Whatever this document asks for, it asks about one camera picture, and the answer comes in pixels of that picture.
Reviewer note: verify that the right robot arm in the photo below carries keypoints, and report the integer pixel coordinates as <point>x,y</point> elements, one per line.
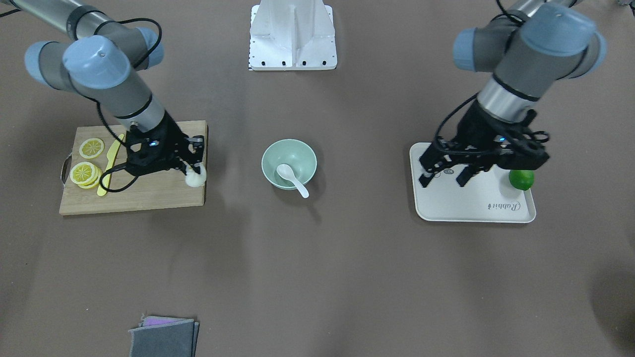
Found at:
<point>101,63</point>

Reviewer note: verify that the single lemon slice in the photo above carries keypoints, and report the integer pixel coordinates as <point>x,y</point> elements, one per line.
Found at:
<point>91,148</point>

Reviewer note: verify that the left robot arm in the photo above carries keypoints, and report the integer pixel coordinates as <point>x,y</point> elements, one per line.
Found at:
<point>526,49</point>

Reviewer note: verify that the white steamed bun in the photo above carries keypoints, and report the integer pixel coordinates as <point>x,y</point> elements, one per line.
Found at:
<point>193,180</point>

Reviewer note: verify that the grey folded cloth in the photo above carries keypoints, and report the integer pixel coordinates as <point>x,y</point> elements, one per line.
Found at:
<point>160,336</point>

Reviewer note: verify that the white ceramic spoon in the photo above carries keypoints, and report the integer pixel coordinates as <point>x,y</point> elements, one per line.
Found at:
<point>286,172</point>

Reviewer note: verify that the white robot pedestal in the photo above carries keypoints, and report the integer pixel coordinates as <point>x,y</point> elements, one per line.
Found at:
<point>290,35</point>

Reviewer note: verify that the lemon slice stack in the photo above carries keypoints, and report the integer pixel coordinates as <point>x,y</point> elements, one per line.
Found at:
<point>85,175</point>

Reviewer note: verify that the green lime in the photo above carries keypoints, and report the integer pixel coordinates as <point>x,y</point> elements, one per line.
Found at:
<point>521,179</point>

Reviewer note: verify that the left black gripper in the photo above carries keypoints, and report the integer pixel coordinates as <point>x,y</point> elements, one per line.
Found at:
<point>475,127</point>

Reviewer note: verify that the yellow plastic knife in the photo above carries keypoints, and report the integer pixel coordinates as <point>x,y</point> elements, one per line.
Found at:
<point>111,157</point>

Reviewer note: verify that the bamboo cutting board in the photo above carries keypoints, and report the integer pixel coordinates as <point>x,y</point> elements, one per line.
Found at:
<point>164,189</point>

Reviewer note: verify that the mint green bowl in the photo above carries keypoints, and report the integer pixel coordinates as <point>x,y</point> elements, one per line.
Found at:
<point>297,154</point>

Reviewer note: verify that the cream rabbit tray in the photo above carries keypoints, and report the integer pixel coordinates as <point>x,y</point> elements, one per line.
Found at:
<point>487,197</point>

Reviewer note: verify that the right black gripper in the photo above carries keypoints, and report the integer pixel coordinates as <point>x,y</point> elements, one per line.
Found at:
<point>170,133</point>

